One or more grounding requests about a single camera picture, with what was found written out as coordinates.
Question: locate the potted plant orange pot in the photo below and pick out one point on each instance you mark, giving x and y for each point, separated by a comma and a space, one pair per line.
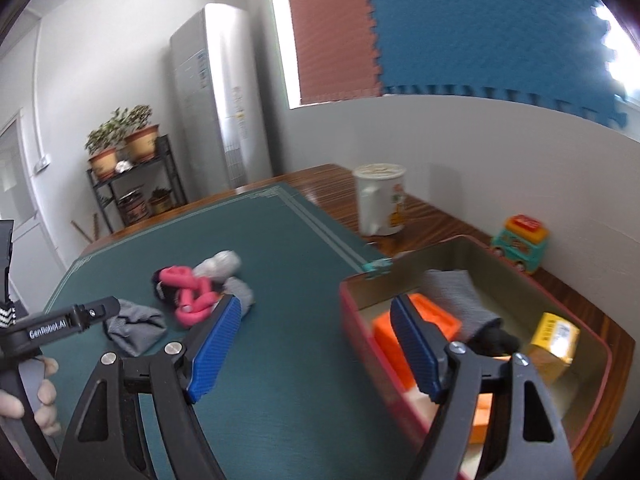
140, 142
104, 162

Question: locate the small grey sock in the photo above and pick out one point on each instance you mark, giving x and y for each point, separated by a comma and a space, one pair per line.
241, 292

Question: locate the yellow small carton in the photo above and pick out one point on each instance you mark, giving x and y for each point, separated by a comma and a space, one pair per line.
552, 345

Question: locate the grey sock with black toe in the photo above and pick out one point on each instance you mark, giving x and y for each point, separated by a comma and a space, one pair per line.
457, 295

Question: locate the red foam mat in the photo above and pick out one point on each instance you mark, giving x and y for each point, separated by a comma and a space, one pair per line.
335, 35

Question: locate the white door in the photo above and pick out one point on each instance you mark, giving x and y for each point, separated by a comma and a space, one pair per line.
30, 240

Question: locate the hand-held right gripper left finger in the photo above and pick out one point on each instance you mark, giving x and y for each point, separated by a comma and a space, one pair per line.
216, 345

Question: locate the white sock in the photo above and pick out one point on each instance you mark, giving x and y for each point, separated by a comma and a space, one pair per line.
220, 262

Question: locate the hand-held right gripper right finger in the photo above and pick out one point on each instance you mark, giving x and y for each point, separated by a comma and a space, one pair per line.
416, 355

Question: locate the orange plastic block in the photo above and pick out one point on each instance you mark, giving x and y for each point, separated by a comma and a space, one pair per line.
435, 317

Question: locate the colourful toy bus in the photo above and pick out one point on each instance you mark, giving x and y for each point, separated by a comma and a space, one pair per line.
520, 245

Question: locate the silver standing air conditioner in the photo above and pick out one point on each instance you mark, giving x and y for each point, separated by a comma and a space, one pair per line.
220, 90

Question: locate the white printed mug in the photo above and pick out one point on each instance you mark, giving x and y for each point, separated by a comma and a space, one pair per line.
377, 205

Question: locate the small potted succulent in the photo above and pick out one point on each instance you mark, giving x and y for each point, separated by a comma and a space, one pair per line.
161, 202

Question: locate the red cardboard box container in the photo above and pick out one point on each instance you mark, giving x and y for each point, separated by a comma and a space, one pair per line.
435, 257

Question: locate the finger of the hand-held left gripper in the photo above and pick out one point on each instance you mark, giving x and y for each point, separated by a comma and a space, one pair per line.
65, 322

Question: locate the green desk mat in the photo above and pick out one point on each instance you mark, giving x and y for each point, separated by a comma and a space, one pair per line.
280, 260

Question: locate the black metal shelf rack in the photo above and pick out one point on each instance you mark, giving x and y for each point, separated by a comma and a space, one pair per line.
167, 175

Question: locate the pink hand grip exerciser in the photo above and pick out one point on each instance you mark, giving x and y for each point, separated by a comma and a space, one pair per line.
192, 305

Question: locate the blue foam mat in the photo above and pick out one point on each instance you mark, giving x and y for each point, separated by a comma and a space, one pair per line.
490, 30

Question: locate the brown patterned pot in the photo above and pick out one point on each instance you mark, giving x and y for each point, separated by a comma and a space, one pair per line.
134, 209

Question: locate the grey folded cloth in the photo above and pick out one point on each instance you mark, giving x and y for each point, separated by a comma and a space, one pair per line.
135, 327

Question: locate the person's left hand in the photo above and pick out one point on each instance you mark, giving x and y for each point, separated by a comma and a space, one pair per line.
46, 400

